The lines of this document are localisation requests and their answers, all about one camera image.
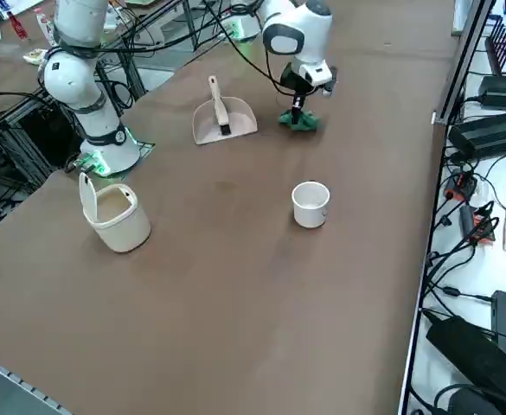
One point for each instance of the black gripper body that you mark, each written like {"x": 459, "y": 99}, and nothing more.
{"x": 293, "y": 80}

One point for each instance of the green cloth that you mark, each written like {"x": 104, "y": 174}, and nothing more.
{"x": 306, "y": 123}

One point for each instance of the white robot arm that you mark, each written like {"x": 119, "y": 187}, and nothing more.
{"x": 248, "y": 28}
{"x": 75, "y": 82}

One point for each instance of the beige plastic dustpan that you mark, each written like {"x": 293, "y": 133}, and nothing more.
{"x": 239, "y": 116}

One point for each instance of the beige brush black bristles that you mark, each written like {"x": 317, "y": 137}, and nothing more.
{"x": 220, "y": 108}

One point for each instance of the black orange power strip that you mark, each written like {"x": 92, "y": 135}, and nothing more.
{"x": 462, "y": 186}
{"x": 479, "y": 225}

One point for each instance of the black power adapter brick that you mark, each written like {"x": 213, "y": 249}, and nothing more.
{"x": 490, "y": 134}

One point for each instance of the beige bin with lid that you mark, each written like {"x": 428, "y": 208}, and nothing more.
{"x": 123, "y": 229}

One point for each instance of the white bottle red cap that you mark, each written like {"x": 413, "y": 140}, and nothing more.
{"x": 47, "y": 28}

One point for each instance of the small snack packet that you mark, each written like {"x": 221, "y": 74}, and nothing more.
{"x": 35, "y": 56}

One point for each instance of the large black power adapter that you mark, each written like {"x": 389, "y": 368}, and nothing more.
{"x": 464, "y": 346}

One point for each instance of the aluminium frame post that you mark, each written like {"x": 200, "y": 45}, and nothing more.
{"x": 463, "y": 65}

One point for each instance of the aluminium table edge rail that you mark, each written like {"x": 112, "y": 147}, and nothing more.
{"x": 10, "y": 376}

